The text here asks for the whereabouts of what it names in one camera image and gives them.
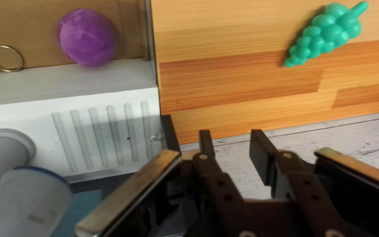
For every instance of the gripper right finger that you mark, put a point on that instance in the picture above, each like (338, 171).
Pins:
(308, 194)

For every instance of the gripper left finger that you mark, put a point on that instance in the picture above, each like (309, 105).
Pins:
(215, 184)

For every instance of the white sink with drain ribs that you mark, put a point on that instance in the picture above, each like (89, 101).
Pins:
(87, 138)

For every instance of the green toy grapes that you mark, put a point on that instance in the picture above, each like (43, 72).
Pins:
(326, 33)

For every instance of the white toy kitchen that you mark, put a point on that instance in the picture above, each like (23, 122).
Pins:
(77, 82)

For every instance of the purple plush ball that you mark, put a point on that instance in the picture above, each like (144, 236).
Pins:
(87, 37)

